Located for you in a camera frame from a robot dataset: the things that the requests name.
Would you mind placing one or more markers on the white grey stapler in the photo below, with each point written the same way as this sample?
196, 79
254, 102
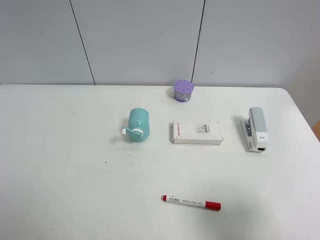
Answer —
255, 130

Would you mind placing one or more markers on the white rectangular cardboard box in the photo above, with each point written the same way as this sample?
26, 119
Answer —
196, 133

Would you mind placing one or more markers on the purple lidded round container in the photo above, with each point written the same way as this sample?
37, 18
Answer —
183, 90

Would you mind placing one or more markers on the red white marker pen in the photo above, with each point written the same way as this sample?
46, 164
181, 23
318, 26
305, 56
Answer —
215, 206

